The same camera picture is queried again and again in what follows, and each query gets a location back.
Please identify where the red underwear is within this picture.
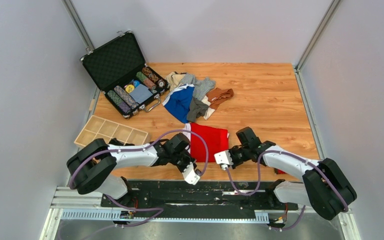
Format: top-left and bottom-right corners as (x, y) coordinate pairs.
(182, 122), (229, 163)

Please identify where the black pinstriped underwear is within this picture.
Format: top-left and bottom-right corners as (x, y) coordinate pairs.
(108, 138), (125, 146)

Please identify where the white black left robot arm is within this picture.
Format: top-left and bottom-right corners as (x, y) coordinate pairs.
(66, 133), (201, 207)

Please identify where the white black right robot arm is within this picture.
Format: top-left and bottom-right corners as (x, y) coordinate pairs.
(214, 127), (358, 220)

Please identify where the grey-green underwear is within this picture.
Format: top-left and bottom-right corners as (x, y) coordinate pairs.
(186, 97), (209, 123)

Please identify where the blue underwear white waistband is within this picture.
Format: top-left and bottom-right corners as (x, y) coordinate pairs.
(162, 84), (195, 124)

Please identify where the brown underwear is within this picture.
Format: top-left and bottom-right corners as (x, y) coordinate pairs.
(206, 87), (234, 110)

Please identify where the grey striped underwear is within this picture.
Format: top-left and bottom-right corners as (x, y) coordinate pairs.
(178, 73), (216, 101)

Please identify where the beige underwear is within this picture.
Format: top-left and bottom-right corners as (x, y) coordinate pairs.
(165, 71), (185, 92)

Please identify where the red glitter lint roller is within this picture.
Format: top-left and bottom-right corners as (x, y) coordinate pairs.
(274, 168), (286, 175)

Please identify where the wooden compartment tray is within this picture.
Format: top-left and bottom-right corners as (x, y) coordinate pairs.
(74, 115), (151, 148)

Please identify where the black aluminium poker chip case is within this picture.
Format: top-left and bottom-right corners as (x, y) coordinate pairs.
(80, 31), (171, 119)

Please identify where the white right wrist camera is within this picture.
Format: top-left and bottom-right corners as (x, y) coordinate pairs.
(214, 150), (233, 171)

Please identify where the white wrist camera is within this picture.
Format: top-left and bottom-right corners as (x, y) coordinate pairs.
(214, 150), (233, 171)
(182, 162), (201, 185)

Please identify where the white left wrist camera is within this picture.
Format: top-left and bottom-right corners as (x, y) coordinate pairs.
(182, 162), (201, 185)

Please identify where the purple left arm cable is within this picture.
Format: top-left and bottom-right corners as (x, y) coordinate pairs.
(67, 129), (210, 229)

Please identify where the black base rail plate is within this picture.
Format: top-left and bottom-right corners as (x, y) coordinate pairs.
(117, 180), (299, 220)

